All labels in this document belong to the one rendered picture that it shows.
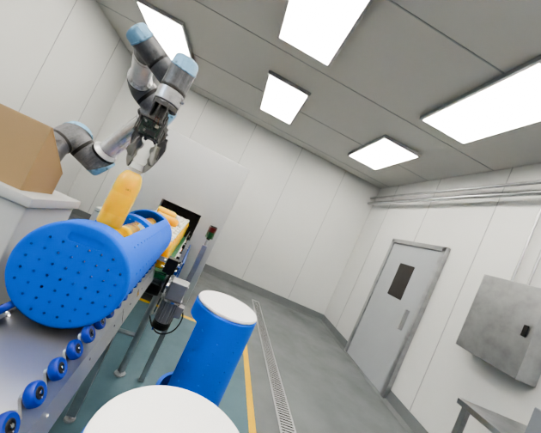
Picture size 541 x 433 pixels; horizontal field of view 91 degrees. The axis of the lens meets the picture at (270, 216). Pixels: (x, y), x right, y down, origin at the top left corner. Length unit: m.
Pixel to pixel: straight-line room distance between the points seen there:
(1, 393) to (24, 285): 0.25
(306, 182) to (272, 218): 1.14
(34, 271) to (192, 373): 0.65
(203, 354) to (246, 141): 5.28
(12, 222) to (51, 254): 0.53
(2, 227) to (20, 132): 0.37
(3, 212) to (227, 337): 0.96
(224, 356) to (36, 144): 1.10
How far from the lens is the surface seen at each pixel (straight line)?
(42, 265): 0.89
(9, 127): 1.47
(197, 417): 0.65
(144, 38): 1.03
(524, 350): 3.27
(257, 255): 5.96
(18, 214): 1.37
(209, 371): 1.21
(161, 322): 1.95
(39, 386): 0.72
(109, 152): 1.50
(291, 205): 6.01
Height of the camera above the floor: 1.42
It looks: 3 degrees up
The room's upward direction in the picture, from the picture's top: 25 degrees clockwise
